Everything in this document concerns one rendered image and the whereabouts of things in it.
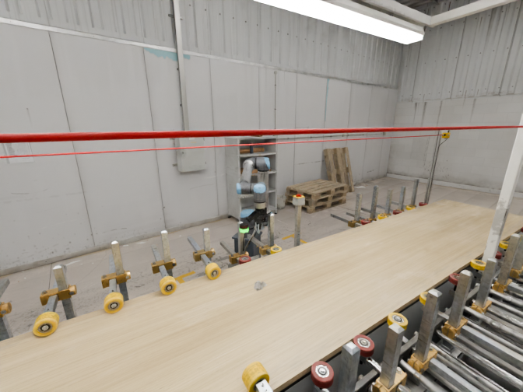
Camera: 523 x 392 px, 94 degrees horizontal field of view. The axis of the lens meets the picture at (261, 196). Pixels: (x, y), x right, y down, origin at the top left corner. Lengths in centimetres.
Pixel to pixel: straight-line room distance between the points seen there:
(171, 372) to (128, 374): 15
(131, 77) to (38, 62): 96
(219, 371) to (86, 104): 356
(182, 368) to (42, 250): 343
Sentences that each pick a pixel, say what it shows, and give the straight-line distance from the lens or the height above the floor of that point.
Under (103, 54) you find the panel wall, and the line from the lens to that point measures 414.
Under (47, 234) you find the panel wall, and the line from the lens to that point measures 425.
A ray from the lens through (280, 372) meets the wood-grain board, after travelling 109.
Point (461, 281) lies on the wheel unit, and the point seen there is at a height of 109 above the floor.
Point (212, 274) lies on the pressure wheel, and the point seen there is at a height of 94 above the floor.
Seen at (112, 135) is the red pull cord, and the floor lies 175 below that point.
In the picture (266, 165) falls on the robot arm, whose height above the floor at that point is 138.
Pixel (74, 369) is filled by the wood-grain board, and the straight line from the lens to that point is 129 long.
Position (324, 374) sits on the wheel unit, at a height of 90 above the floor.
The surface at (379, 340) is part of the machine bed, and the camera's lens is 154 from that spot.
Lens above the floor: 176
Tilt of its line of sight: 16 degrees down
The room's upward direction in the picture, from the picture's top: straight up
